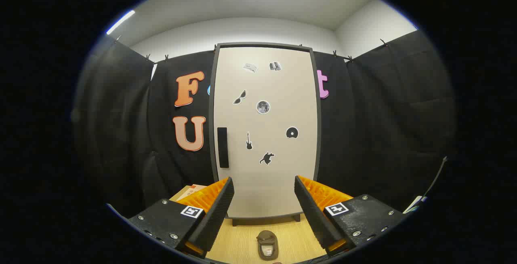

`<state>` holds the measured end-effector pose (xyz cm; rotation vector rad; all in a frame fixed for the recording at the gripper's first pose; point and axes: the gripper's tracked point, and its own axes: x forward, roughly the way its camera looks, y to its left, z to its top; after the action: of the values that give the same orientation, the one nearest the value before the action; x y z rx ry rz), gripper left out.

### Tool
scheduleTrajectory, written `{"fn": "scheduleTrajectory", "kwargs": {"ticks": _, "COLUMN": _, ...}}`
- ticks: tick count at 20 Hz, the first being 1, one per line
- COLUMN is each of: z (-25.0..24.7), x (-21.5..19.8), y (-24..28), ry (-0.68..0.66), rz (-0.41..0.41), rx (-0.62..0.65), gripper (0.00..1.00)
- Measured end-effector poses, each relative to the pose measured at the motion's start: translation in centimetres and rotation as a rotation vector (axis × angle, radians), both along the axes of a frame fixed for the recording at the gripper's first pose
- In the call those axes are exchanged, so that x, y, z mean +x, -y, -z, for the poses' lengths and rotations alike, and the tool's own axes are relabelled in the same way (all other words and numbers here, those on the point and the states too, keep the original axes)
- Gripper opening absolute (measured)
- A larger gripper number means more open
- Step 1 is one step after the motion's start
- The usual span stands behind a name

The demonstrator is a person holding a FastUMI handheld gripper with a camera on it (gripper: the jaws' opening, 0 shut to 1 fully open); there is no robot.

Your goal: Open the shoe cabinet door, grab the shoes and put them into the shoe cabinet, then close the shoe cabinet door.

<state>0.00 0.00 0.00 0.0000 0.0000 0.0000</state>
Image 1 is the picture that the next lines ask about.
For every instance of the black backdrop cloth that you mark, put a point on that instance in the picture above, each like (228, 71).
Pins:
(383, 126)

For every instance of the brown fuzzy slipper shoe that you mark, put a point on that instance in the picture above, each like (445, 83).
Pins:
(266, 239)

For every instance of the tan cardboard box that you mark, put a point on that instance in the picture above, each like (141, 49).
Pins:
(190, 191)

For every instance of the dark grey shoe cabinet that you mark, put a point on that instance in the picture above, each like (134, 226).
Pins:
(211, 106)

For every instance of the beige shoe cabinet door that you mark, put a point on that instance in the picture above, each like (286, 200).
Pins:
(274, 175)

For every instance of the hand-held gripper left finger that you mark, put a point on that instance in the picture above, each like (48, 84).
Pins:
(214, 219)

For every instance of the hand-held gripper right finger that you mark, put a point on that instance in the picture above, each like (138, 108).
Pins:
(315, 219)

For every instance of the ceiling light strip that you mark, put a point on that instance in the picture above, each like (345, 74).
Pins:
(120, 22)

